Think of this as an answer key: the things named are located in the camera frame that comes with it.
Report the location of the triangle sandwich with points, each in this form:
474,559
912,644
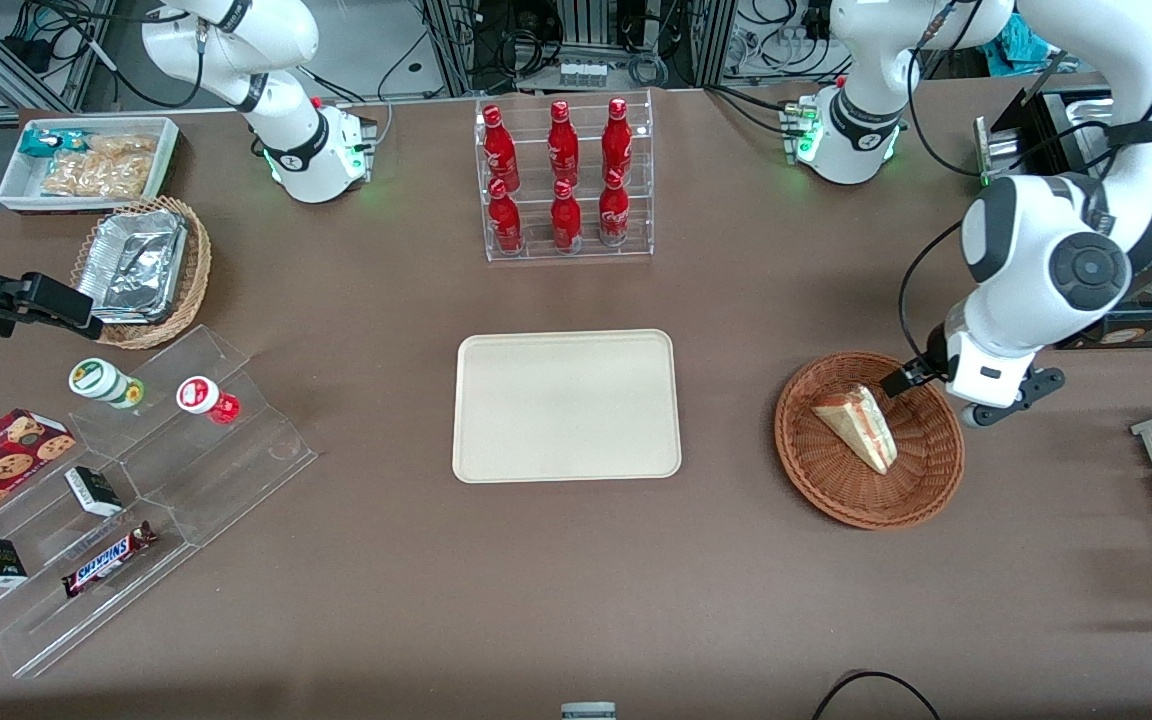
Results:
861,425

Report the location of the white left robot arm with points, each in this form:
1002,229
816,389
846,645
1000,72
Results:
1126,80

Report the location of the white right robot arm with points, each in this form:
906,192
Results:
256,60

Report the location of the round brown wicker basket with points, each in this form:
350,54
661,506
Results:
836,480

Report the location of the oval light wicker basket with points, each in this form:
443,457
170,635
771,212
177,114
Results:
191,280

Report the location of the beige plastic tray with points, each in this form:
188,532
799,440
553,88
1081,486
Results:
566,405

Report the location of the silver foil container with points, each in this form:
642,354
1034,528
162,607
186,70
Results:
136,265

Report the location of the green lid yoghurt cup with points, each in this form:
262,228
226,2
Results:
101,381

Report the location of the white rectangular snack bin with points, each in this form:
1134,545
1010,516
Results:
16,190

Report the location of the clear bag of crackers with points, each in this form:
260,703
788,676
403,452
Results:
106,165

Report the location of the teal snack packet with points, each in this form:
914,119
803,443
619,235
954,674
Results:
51,142

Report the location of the red lid yoghurt cup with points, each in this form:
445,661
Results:
204,397

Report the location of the clear acrylic stepped display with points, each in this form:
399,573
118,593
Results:
226,470

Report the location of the black metal case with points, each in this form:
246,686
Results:
1041,125

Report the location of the snickers chocolate bar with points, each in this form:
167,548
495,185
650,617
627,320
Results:
108,560

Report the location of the teal cloth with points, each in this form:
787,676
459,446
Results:
1028,45

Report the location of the red cola bottle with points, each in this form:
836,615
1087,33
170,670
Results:
506,220
617,140
563,145
566,218
614,212
501,150

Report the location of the clear acrylic bottle rack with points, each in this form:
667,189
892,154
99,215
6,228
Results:
568,245

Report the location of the grey object at table edge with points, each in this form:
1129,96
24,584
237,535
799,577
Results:
588,712

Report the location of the aluminium frame rack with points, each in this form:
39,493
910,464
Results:
576,30

